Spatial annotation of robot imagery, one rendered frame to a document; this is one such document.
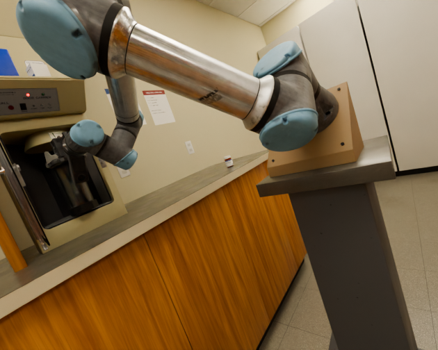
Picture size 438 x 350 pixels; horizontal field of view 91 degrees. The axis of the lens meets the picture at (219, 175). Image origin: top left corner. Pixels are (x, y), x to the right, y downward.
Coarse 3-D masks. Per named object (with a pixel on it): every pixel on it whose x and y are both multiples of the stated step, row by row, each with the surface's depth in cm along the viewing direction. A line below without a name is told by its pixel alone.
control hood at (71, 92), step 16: (0, 80) 65; (16, 80) 68; (32, 80) 71; (48, 80) 74; (64, 80) 78; (80, 80) 82; (64, 96) 81; (80, 96) 85; (48, 112) 80; (64, 112) 84; (80, 112) 90
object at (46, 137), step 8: (32, 136) 82; (40, 136) 82; (48, 136) 83; (56, 136) 84; (32, 144) 81; (40, 144) 81; (48, 144) 94; (24, 152) 84; (32, 152) 89; (40, 152) 92
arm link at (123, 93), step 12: (108, 84) 58; (120, 84) 57; (132, 84) 59; (120, 96) 60; (132, 96) 62; (120, 108) 64; (132, 108) 66; (120, 120) 69; (132, 120) 70; (132, 132) 72
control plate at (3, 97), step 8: (24, 88) 71; (32, 88) 72; (40, 88) 74; (48, 88) 75; (56, 88) 77; (0, 96) 67; (8, 96) 69; (16, 96) 70; (24, 96) 72; (32, 96) 73; (40, 96) 75; (48, 96) 77; (56, 96) 79; (0, 104) 68; (8, 104) 70; (16, 104) 71; (32, 104) 74; (56, 104) 80; (0, 112) 69; (8, 112) 71; (16, 112) 72; (24, 112) 74; (32, 112) 76
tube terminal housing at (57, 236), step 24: (0, 48) 75; (24, 48) 80; (24, 72) 79; (24, 120) 76; (48, 120) 82; (72, 120) 88; (24, 144) 92; (0, 168) 70; (24, 216) 72; (96, 216) 88; (120, 216) 95
